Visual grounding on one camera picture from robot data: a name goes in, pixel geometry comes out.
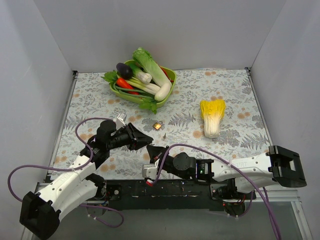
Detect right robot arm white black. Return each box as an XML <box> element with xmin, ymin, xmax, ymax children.
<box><xmin>142</xmin><ymin>145</ymin><xmax>307</xmax><ymax>199</ymax></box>

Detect green plastic basket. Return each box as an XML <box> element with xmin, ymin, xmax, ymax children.
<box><xmin>102</xmin><ymin>60</ymin><xmax>176</xmax><ymax>110</ymax></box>

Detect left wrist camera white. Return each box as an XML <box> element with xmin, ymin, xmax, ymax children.
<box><xmin>114</xmin><ymin>113</ymin><xmax>127</xmax><ymax>129</ymax></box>

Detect green celery leaves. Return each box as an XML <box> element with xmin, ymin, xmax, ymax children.
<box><xmin>139</xmin><ymin>97</ymin><xmax>157</xmax><ymax>114</ymax></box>

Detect white radish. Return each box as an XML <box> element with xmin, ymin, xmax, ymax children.
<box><xmin>154</xmin><ymin>82</ymin><xmax>172</xmax><ymax>102</ymax></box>

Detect red orange pepper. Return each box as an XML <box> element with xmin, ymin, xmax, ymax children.
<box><xmin>116</xmin><ymin>77</ymin><xmax>139</xmax><ymax>95</ymax></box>

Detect small brass padlock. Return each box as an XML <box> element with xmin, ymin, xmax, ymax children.
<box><xmin>152</xmin><ymin>121</ymin><xmax>164</xmax><ymax>131</ymax></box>

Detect green napa cabbage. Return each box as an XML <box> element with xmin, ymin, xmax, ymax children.
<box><xmin>132</xmin><ymin>47</ymin><xmax>171</xmax><ymax>87</ymax></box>

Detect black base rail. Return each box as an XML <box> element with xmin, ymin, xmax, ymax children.
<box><xmin>85</xmin><ymin>173</ymin><xmax>227</xmax><ymax>211</ymax></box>

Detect green long beans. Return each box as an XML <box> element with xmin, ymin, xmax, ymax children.
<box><xmin>112</xmin><ymin>83</ymin><xmax>154</xmax><ymax>100</ymax></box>

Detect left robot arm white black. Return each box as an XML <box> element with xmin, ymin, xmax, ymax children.
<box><xmin>19</xmin><ymin>119</ymin><xmax>153</xmax><ymax>240</ymax></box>

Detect white green leek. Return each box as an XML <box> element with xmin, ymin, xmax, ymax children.
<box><xmin>129</xmin><ymin>63</ymin><xmax>152</xmax><ymax>85</ymax></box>

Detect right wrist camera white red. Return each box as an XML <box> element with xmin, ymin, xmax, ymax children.
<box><xmin>141</xmin><ymin>160</ymin><xmax>159</xmax><ymax>187</ymax></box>

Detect floral table mat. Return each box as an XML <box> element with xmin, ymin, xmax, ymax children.
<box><xmin>51</xmin><ymin>69</ymin><xmax>271</xmax><ymax>169</ymax></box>

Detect yellow napa cabbage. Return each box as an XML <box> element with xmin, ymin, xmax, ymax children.
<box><xmin>200</xmin><ymin>99</ymin><xmax>226</xmax><ymax>139</ymax></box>

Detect purple eggplant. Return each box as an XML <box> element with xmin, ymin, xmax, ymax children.
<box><xmin>116</xmin><ymin>62</ymin><xmax>134</xmax><ymax>80</ymax></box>

